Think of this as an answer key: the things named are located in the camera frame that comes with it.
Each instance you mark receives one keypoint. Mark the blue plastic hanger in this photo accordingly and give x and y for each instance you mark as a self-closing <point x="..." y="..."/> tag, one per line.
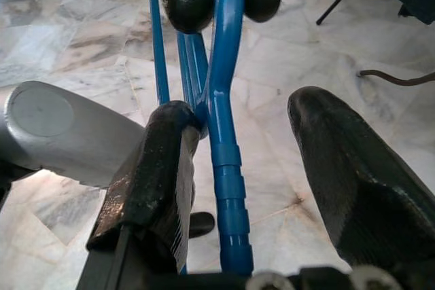
<point x="224" y="117"/>

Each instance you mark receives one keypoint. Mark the marble top folding table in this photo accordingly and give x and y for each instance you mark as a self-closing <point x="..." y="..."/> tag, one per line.
<point x="394" y="79"/>

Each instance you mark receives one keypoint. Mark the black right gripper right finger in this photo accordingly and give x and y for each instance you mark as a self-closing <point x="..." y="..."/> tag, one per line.
<point x="357" y="184"/>

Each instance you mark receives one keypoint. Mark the silver right robot leg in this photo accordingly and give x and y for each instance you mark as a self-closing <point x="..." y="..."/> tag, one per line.
<point x="68" y="133"/>

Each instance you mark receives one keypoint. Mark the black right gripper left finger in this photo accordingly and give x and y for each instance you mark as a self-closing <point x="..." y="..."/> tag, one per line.
<point x="153" y="174"/>

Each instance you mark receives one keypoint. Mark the black right robot foot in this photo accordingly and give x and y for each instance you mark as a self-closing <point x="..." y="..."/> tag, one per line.
<point x="202" y="223"/>

